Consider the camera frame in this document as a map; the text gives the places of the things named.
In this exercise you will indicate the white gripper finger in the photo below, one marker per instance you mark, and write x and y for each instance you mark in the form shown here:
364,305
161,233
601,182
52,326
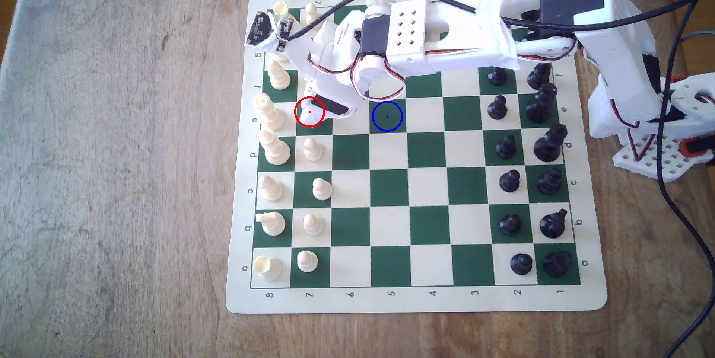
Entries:
310,93
338,108

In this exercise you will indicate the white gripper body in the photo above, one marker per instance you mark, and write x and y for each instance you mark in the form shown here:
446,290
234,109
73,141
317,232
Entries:
332,108

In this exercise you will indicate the white pawn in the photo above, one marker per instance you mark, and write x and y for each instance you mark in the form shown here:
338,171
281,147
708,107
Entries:
313,226
306,262
322,190
309,118
311,12
313,150

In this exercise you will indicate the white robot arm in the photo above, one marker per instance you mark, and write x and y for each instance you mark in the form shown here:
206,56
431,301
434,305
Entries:
475,34

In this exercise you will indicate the green and cream chess mat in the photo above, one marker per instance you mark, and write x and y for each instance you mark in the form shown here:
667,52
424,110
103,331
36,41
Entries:
391,207

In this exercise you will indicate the white bishop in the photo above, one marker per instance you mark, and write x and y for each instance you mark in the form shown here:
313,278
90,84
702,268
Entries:
271,188
278,77

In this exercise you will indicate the white knight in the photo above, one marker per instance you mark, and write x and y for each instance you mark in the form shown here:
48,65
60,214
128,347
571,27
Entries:
272,224
282,56

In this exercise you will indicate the white king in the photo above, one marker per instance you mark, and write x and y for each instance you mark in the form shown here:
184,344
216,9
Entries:
269,114

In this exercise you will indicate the white queen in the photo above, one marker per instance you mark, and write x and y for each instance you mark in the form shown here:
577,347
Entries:
275,150

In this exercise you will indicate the white rook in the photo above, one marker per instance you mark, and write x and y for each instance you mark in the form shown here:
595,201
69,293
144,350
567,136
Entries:
267,268
281,7

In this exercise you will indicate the black pawn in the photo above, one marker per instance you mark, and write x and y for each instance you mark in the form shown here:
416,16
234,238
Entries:
521,265
509,181
506,148
497,108
496,77
510,226

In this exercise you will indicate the black king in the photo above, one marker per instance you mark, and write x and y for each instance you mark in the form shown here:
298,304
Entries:
540,105

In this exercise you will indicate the black bishop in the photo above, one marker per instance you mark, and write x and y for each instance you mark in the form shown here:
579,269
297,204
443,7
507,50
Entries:
550,182
539,76

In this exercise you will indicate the black queen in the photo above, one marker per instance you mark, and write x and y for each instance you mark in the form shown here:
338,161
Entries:
548,145

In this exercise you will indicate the red clamp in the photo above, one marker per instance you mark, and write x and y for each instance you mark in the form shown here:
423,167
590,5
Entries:
685,149

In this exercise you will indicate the small gripper camera module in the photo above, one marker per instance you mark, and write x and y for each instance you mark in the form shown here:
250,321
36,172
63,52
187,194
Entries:
260,27

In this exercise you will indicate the white perforated base plate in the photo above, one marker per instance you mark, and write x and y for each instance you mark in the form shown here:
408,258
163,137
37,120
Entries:
642,161

